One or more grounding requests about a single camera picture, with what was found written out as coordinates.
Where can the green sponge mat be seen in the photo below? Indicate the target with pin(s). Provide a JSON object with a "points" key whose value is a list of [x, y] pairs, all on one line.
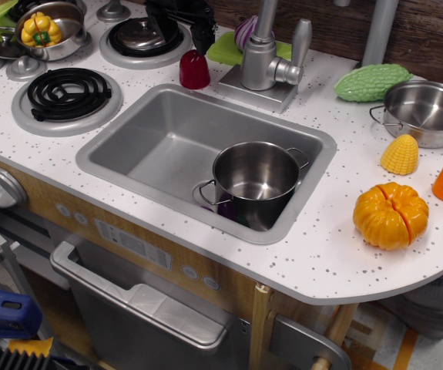
{"points": [[224, 50]]}

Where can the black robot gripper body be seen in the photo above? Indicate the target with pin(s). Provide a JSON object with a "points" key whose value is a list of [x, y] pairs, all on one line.
{"points": [[165, 15]]}

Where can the orange toy pumpkin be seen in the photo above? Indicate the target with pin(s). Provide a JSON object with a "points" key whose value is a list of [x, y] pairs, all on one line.
{"points": [[391, 216]]}

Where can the black front stove burner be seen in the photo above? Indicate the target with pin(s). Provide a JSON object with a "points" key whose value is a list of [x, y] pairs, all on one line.
{"points": [[67, 94]]}

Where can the yellow toy bell pepper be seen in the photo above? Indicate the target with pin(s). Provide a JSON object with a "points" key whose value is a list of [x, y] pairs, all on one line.
{"points": [[40, 31]]}

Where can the silver oven knob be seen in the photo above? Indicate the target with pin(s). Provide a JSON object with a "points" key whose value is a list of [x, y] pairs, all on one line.
{"points": [[11, 191]]}

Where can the grey vertical pole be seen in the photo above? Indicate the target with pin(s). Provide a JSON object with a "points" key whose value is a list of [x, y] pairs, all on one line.
{"points": [[379, 32]]}

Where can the steel pot in sink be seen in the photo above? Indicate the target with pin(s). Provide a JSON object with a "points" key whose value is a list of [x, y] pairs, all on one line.
{"points": [[253, 182]]}

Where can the purple toy onion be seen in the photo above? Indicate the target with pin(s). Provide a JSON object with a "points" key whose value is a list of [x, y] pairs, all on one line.
{"points": [[244, 30]]}

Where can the silver toy faucet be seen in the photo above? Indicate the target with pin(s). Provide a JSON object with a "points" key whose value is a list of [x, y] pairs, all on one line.
{"points": [[254, 80]]}

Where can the grey rear stove knob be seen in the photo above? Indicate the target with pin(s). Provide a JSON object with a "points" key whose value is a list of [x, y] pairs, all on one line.
{"points": [[114, 11]]}

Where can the silver faucet handle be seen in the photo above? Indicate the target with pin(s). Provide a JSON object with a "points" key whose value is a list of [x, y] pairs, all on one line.
{"points": [[291, 72]]}

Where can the green toy bitter gourd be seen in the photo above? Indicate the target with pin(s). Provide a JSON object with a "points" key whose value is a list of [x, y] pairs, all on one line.
{"points": [[370, 83]]}

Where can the grey stove knob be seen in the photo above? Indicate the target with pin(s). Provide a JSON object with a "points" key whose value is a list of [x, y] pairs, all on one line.
{"points": [[114, 11], [25, 68]]}

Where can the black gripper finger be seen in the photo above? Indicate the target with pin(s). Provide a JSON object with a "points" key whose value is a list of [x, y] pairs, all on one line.
{"points": [[203, 36]]}

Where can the steel pot on stove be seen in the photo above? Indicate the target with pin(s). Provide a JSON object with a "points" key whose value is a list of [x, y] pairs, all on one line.
{"points": [[69, 18]]}

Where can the steel pot on counter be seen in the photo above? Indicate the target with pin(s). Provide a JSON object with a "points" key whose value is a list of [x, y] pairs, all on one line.
{"points": [[414, 108]]}

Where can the grey plastic sink basin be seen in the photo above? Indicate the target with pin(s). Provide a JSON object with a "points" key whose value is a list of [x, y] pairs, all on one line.
{"points": [[163, 147]]}

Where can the grey dishwasher door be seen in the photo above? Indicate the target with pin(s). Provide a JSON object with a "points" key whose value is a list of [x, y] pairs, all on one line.
{"points": [[137, 320]]}

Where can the yellow toy corn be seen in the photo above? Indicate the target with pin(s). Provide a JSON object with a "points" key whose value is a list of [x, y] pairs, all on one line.
{"points": [[401, 156]]}

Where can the red toy sweet potato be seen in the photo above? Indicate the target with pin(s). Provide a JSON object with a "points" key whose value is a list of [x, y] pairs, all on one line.
{"points": [[194, 70]]}

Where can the blue clamp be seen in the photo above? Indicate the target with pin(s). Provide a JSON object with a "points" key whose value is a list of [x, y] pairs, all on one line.
{"points": [[20, 316]]}

